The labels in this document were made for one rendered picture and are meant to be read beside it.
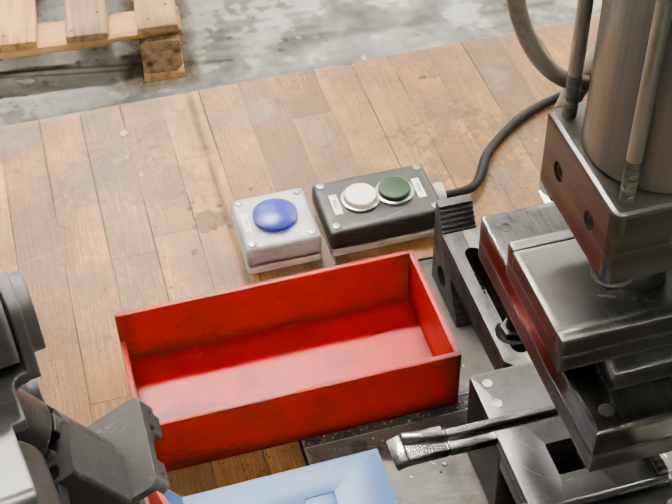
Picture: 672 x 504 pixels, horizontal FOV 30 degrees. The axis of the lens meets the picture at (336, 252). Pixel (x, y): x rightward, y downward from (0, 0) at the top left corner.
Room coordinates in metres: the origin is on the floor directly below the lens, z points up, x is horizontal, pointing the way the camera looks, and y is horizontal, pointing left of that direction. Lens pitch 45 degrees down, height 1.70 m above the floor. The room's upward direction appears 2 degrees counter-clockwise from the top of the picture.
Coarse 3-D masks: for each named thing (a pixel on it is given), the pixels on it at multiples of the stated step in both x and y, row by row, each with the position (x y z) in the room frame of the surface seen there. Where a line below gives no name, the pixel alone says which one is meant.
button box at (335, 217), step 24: (552, 96) 0.99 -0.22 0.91; (408, 168) 0.87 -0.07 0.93; (480, 168) 0.89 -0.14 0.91; (312, 192) 0.84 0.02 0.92; (336, 192) 0.84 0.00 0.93; (432, 192) 0.83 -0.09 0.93; (456, 192) 0.85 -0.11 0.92; (336, 216) 0.80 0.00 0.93; (360, 216) 0.80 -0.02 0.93; (384, 216) 0.80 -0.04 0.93; (408, 216) 0.80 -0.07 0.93; (432, 216) 0.81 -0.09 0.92; (336, 240) 0.78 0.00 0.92; (360, 240) 0.79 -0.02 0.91; (384, 240) 0.80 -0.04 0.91; (408, 240) 0.80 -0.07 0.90
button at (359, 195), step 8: (360, 184) 0.84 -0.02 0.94; (344, 192) 0.83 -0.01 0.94; (352, 192) 0.83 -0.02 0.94; (360, 192) 0.83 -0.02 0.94; (368, 192) 0.83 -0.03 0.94; (344, 200) 0.82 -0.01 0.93; (352, 200) 0.82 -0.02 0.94; (360, 200) 0.82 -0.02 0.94; (368, 200) 0.82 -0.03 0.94; (360, 208) 0.81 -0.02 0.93
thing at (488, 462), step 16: (480, 416) 0.55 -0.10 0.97; (496, 448) 0.52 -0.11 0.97; (480, 464) 0.54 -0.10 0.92; (496, 464) 0.52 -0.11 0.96; (560, 464) 0.52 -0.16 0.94; (576, 464) 0.53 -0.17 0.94; (480, 480) 0.54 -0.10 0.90; (496, 480) 0.51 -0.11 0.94; (512, 480) 0.49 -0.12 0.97; (496, 496) 0.51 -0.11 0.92; (512, 496) 0.52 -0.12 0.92
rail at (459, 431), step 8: (536, 408) 0.54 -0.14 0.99; (544, 408) 0.54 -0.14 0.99; (552, 408) 0.54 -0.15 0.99; (504, 416) 0.53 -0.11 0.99; (512, 416) 0.53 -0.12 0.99; (520, 416) 0.53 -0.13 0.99; (528, 416) 0.53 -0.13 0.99; (536, 416) 0.54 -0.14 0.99; (472, 424) 0.53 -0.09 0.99; (480, 424) 0.53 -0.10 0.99; (488, 424) 0.53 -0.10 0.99; (496, 424) 0.53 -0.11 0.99; (504, 424) 0.53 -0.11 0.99; (448, 432) 0.52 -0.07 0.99; (456, 432) 0.52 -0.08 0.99; (464, 432) 0.52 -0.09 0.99; (472, 432) 0.52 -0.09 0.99
